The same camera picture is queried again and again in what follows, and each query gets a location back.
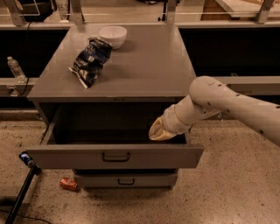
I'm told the black pole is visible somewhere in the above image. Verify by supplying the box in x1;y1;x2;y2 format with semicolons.
5;165;40;224

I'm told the white bowl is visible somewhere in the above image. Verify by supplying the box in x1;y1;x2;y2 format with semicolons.
99;25;127;49

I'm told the black cable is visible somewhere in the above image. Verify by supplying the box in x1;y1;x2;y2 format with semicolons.
8;22;33;97

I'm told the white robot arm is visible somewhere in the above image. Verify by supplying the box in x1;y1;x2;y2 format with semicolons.
149;76;280;145

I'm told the grey drawer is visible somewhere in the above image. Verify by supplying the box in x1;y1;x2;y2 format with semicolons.
27;103;203;170
73;173;178;188

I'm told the grey drawer cabinet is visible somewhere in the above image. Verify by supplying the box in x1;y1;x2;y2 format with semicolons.
28;24;194;175

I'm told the blue soda can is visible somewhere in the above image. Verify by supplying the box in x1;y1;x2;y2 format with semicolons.
19;151;35;167

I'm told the blue crumpled chip bag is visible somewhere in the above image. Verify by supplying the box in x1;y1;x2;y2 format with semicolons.
69;38;113;88

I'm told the grey bottom drawer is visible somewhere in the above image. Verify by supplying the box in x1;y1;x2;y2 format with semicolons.
73;173;178;188

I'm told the grey top drawer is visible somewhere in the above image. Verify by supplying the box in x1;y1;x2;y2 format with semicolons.
27;103;203;170

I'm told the clear plastic water bottle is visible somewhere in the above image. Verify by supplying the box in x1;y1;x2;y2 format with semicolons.
7;56;27;84

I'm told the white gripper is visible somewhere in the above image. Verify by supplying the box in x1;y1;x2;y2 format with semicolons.
149;105;191;141

